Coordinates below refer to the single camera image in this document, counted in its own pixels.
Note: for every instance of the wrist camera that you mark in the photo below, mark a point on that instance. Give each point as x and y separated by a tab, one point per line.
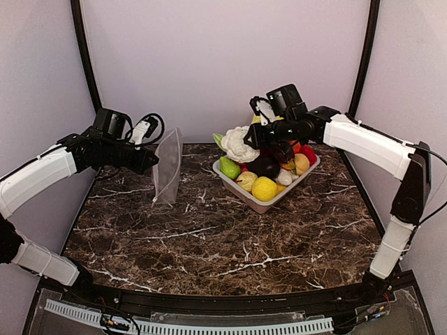
145	129
263	112

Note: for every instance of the pink plastic food tray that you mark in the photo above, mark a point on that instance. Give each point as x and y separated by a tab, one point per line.
247	198

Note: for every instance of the black curved front rail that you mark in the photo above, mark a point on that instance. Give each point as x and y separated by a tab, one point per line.
333	301

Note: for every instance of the green chayote toy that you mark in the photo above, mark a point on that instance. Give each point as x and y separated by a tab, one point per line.
229	168

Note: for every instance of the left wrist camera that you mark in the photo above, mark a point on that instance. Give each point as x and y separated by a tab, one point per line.
145	129

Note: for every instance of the left black frame post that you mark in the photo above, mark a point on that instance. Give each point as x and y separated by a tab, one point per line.
83	49

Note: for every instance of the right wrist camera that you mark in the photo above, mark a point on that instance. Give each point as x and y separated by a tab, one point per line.
263	112

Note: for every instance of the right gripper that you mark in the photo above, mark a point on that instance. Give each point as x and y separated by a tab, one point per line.
262	132

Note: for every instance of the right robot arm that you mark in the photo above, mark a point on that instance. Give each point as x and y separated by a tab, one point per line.
285	119

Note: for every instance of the yellow bun toy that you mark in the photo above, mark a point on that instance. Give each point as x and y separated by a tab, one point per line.
302	164

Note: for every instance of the white cauliflower toy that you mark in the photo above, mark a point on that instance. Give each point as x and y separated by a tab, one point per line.
232	143

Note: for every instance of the clear dotted zip top bag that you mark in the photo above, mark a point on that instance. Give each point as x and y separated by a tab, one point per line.
166	173

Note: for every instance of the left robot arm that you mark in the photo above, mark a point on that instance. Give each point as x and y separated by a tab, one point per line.
112	140

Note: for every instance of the black frame post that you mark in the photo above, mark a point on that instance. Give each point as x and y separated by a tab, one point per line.
83	49
370	32

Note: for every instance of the yellow lemon toy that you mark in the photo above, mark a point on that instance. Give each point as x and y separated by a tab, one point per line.
264	189

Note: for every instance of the right black frame post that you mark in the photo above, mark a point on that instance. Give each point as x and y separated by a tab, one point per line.
370	32

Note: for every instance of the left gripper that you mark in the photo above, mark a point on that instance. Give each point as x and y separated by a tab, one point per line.
132	158

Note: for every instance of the white slotted cable duct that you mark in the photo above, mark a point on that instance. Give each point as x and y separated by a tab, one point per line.
174	323

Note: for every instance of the red pepper toy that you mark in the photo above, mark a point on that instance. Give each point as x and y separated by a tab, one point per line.
309	153

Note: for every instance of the pale yellow cabbage toy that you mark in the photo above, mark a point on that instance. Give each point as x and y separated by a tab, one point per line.
246	180

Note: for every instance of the white garlic toy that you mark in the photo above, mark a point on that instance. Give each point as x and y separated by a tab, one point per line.
284	177

